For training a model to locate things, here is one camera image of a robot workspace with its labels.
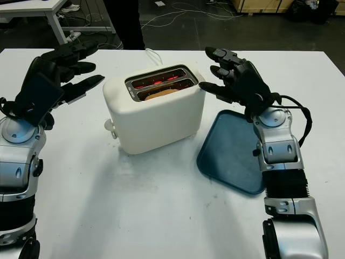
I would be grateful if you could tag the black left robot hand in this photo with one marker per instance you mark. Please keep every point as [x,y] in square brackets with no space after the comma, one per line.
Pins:
[37,70]

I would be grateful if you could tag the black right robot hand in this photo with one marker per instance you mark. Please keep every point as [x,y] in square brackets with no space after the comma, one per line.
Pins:
[248,78]

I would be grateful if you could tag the browned toast slice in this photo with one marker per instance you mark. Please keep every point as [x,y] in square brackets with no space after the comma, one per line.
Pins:
[160,94]

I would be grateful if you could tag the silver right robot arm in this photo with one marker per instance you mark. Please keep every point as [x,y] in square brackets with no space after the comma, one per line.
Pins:
[280,140]

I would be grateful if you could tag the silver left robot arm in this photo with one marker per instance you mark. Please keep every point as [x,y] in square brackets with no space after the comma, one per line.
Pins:
[16,162]

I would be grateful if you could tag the white toaster lever knob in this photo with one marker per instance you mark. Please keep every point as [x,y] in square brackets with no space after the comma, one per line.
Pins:
[108,125]

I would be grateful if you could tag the cream white two-slot toaster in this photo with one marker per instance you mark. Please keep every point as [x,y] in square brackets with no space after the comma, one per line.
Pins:
[156,121]

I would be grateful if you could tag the person in black trousers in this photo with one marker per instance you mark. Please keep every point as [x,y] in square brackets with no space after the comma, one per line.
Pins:
[132,27]

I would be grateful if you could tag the white power strip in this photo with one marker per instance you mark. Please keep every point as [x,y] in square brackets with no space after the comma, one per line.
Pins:
[73,36]

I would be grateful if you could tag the white office desk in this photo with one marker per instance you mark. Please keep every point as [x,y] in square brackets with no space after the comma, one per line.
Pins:
[32,5]

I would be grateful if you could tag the white sneaker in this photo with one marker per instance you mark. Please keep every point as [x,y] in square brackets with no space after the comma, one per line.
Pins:
[70,7]

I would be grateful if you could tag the light wooden crate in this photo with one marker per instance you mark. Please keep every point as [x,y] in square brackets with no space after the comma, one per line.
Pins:
[256,5]

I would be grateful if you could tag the dark teal plastic tray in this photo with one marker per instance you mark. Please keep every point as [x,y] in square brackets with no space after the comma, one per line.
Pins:
[229,151]

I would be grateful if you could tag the black bag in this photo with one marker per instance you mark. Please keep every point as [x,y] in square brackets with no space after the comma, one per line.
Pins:
[310,12]

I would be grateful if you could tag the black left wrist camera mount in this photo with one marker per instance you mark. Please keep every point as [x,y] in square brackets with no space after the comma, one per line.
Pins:
[40,97]

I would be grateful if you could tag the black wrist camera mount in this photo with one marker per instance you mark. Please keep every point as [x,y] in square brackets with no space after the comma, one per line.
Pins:
[40,97]
[260,103]

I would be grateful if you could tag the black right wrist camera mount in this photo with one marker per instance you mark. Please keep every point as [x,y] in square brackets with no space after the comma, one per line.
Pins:
[260,103]

